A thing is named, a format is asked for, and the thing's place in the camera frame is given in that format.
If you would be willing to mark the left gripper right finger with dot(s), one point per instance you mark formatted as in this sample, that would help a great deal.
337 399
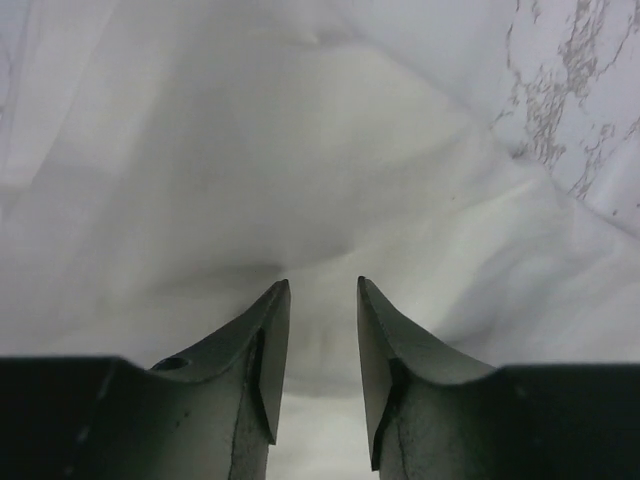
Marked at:
433 412

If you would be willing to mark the white robot print t shirt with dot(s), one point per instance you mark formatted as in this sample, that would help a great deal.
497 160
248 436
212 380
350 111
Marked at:
164 163

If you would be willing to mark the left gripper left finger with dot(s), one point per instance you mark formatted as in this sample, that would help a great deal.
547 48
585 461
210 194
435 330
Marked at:
210 411

